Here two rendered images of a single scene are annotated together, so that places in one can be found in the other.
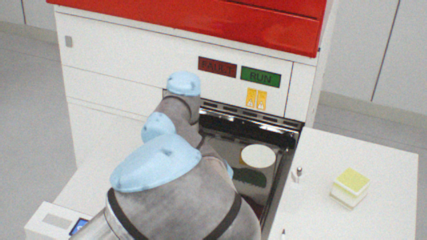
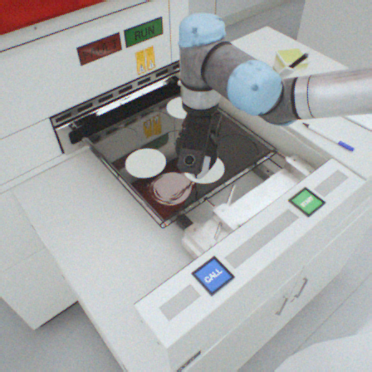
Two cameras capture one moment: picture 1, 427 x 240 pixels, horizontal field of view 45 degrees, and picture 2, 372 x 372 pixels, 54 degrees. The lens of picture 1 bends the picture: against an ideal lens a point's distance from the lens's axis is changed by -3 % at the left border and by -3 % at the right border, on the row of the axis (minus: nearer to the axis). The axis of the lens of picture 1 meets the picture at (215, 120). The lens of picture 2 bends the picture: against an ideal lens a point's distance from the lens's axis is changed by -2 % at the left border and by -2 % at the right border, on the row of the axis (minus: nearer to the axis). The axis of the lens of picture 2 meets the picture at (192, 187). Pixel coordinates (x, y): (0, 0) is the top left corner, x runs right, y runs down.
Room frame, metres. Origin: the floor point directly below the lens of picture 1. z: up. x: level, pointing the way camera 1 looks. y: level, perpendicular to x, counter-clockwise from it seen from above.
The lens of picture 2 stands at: (0.65, 0.55, 1.56)
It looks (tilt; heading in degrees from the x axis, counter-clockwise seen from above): 50 degrees down; 305
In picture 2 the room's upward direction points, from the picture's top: straight up
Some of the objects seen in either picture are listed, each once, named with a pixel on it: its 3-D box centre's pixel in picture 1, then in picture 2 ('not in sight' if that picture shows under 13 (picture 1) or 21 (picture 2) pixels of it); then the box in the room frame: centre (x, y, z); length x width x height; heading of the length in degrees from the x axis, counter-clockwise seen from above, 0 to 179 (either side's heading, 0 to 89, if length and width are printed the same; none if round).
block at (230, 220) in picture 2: not in sight; (230, 221); (0.85, 0.13, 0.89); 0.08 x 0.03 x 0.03; 165
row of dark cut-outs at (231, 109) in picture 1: (230, 109); (124, 89); (1.30, -0.04, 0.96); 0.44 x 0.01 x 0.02; 75
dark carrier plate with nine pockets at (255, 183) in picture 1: (211, 171); (177, 144); (1.08, 0.00, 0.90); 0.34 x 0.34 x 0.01; 75
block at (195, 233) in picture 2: not in sight; (202, 241); (0.87, 0.20, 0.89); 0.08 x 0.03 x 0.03; 165
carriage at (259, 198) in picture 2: not in sight; (252, 211); (0.82, 0.05, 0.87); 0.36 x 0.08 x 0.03; 75
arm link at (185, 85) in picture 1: (183, 99); (202, 52); (0.96, 0.08, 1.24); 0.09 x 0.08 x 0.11; 163
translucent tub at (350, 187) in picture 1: (350, 189); (290, 66); (0.95, -0.35, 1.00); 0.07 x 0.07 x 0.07; 49
